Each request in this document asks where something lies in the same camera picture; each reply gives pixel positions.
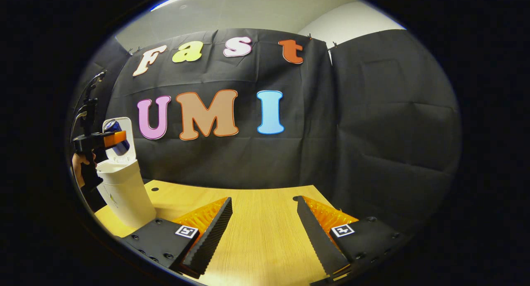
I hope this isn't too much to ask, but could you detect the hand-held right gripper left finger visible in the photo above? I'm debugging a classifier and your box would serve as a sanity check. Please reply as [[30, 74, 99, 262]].
[[120, 197, 233, 279]]

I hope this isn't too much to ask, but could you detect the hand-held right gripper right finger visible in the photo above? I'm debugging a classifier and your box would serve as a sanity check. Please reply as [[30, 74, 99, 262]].
[[295, 196, 408, 284]]

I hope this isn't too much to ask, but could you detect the silver blue pop can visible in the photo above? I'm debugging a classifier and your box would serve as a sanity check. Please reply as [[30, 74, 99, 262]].
[[103, 120, 130, 156]]

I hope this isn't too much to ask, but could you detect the white desktop garbage bin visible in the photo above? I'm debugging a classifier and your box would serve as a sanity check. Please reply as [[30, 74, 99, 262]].
[[96, 117, 157, 229]]

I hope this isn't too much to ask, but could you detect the wooden desktop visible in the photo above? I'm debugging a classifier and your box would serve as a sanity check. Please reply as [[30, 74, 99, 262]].
[[94, 179, 361, 286]]

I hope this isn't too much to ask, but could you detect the black backdrop cloth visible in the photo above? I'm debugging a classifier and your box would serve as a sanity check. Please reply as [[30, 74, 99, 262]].
[[68, 28, 462, 237]]

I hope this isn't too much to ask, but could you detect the grey cable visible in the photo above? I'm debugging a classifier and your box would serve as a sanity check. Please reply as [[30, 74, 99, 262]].
[[70, 81, 89, 139]]

